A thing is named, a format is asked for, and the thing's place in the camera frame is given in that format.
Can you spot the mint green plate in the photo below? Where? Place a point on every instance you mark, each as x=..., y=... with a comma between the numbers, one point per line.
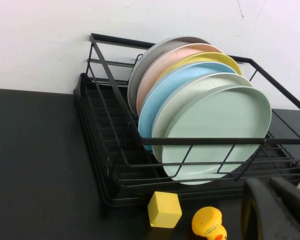
x=215, y=117

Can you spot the blue plate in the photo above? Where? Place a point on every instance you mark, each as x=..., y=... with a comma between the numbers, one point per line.
x=160, y=100

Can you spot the grey plate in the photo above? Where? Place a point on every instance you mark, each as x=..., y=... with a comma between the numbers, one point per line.
x=137, y=85

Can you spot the pink plate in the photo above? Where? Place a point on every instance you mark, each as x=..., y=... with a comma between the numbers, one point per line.
x=155, y=75

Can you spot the white plate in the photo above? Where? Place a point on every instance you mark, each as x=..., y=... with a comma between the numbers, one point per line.
x=190, y=86

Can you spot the yellow plate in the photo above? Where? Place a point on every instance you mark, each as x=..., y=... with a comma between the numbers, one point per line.
x=215, y=60

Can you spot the black plastic drip tray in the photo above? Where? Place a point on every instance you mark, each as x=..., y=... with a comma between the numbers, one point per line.
x=140, y=192

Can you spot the yellow cube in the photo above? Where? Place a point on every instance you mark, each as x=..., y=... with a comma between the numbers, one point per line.
x=163, y=208

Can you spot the yellow rubber duck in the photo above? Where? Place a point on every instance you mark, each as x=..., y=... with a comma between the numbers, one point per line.
x=206, y=222

